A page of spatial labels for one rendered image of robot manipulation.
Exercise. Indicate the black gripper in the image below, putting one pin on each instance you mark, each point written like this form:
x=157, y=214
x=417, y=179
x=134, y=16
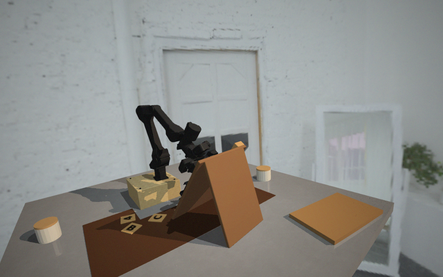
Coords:
x=190, y=162

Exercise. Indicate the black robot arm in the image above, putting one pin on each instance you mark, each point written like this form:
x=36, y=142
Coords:
x=160, y=156

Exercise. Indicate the beige cylindrical container with brown lid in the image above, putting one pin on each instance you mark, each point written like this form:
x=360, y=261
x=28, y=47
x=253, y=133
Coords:
x=263, y=173
x=47, y=230

